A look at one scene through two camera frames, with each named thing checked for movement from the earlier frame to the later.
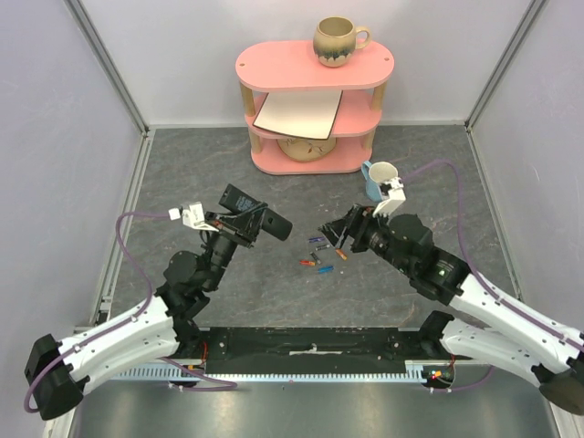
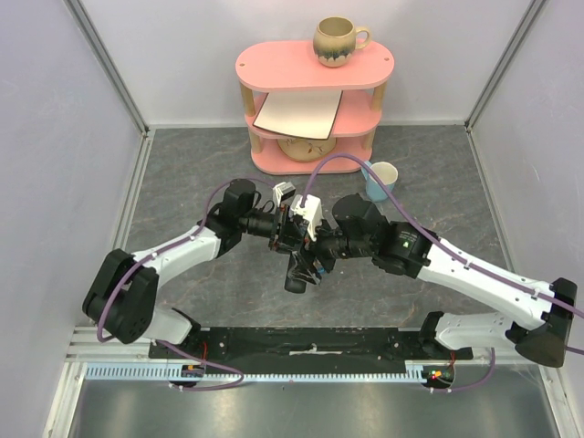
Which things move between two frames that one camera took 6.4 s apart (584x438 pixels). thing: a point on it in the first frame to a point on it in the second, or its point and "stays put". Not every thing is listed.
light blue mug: (375, 174) stays put
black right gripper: (359, 229) to (319, 246)
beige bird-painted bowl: (303, 149) stays put
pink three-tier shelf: (290, 66) stays put
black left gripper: (243, 228) to (288, 234)
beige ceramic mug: (334, 40) stays put
